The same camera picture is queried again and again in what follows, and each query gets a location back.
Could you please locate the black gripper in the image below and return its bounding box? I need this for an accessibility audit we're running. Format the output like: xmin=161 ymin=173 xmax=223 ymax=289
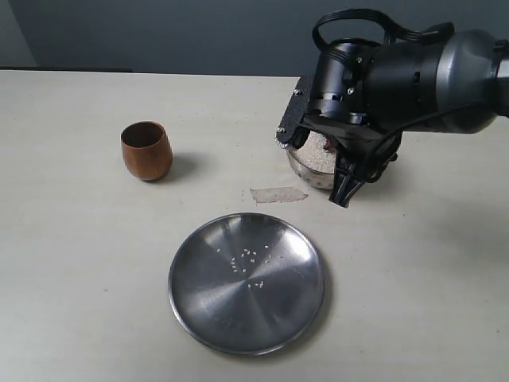
xmin=289 ymin=38 xmax=402 ymax=207

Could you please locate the dark red wooden spoon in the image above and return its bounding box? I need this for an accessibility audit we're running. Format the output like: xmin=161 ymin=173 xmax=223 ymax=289
xmin=323 ymin=137 xmax=337 ymax=153

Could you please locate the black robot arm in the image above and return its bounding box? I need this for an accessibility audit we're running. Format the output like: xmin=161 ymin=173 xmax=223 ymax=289
xmin=276 ymin=29 xmax=508 ymax=206

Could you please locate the steel bowl of rice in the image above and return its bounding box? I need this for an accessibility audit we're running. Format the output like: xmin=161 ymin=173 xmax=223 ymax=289
xmin=286 ymin=131 xmax=348 ymax=191

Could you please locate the clear tape strip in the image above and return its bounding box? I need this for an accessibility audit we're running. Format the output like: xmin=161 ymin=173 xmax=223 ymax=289
xmin=250 ymin=187 xmax=309 ymax=204

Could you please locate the round steel plate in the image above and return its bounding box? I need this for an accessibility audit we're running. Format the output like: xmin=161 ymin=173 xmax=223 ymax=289
xmin=168 ymin=212 xmax=325 ymax=356

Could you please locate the brown wooden cup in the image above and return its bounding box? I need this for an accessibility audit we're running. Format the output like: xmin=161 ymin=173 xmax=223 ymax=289
xmin=120 ymin=121 xmax=173 ymax=181

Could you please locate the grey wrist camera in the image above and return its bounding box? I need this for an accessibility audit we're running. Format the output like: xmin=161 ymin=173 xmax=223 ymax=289
xmin=275 ymin=76 xmax=313 ymax=150

